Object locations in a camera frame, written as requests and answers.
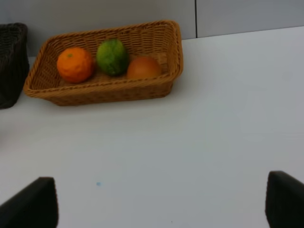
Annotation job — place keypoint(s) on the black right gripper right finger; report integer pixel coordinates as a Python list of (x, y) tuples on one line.
[(284, 206)]

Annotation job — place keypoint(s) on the orange mandarin fruit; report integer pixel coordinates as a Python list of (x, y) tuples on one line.
[(75, 65)]

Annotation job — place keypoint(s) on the orange wicker basket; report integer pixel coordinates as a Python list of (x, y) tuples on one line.
[(158, 39)]

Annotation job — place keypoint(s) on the red yellow peach fruit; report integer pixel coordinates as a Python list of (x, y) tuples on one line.
[(143, 67)]

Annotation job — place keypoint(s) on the green lime fruit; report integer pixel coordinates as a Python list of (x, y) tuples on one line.
[(112, 57)]

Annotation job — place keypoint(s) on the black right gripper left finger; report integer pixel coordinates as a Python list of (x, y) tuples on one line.
[(35, 206)]

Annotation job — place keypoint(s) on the dark brown wicker basket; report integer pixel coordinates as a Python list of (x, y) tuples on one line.
[(14, 64)]

